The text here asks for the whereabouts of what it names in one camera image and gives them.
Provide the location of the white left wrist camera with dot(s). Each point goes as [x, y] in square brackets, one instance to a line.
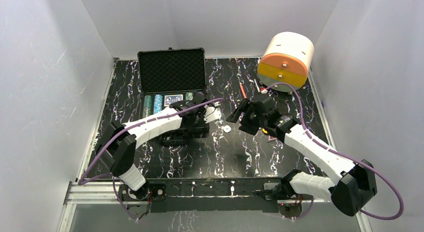
[213, 113]

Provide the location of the blue poker card deck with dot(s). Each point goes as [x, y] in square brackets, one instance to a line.
[170, 99]

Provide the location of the black poker set case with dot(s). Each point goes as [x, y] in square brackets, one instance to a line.
[173, 72]

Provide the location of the blue white 5 chip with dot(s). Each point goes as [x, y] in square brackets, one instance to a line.
[226, 128]

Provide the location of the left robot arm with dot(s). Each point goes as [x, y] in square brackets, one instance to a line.
[179, 121]

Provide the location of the red triangle card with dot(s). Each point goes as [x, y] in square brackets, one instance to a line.
[271, 139]

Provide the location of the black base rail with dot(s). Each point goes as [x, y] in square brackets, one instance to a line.
[224, 194]

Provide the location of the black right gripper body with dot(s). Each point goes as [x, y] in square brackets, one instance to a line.
[251, 122]

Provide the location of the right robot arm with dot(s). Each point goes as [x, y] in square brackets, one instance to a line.
[328, 167]

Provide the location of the round drawer cabinet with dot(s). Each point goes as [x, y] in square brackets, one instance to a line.
[287, 59]

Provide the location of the light blue chip stack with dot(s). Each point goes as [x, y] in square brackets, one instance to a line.
[157, 103]

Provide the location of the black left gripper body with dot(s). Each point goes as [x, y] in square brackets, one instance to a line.
[197, 100]

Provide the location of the dark green chip stack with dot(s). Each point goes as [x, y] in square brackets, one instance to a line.
[147, 106]

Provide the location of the orange pencil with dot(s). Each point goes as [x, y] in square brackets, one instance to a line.
[242, 91]

